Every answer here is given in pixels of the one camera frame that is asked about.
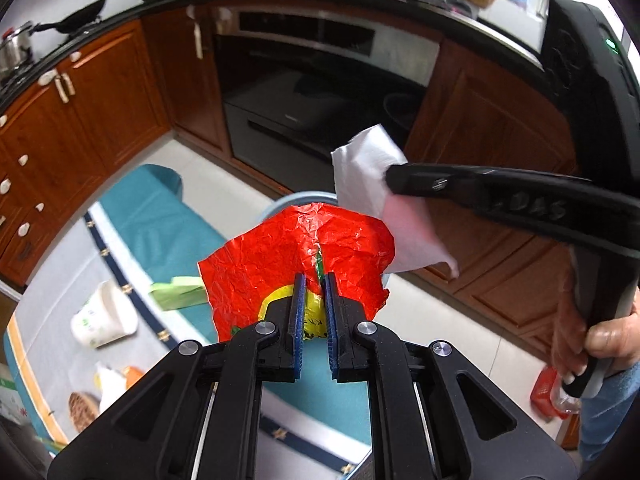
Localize wooden kitchen cabinet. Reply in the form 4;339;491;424
0;2;640;361

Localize red crinkled wrapper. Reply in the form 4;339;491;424
197;201;396;343

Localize black built-in oven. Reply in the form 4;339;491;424
212;7;442;186

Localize black frying pan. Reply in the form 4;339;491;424
34;0;108;35

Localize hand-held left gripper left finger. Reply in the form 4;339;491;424
47;272;308;480

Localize orange peel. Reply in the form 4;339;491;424
94;361;147;411

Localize teal striped tablecloth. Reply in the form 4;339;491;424
2;164;373;480

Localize brown speckled bowl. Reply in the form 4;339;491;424
68;392;102;433

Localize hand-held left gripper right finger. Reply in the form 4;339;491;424
325;272;581;480

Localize white paper cup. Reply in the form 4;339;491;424
70;280;140;350

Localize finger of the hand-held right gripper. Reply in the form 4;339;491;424
385;162;483;211

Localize blue-grey plastic bin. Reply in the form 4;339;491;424
260;189;347;228

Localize steel cooking pot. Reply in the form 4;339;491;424
0;22;37;75

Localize person's right hand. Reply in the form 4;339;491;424
551;275;640;387

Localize light green paper packet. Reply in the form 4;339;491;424
150;276;210;311

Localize white tissue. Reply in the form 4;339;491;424
331;124;460;278

